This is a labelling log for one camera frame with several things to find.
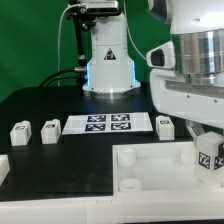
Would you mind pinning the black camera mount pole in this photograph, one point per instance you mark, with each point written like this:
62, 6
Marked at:
82, 23

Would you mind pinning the white fixture piece left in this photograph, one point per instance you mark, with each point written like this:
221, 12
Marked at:
4, 167

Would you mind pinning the grey camera on pole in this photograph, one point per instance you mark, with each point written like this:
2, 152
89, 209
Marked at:
100, 7

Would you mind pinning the white AprilTag base sheet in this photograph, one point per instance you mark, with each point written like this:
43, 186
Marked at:
108, 123

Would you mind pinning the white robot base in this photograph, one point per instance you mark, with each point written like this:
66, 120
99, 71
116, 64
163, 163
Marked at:
110, 71

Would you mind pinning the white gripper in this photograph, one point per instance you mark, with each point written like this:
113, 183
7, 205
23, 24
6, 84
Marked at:
203, 104

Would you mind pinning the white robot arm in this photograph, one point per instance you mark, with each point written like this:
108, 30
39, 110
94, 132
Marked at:
187, 72

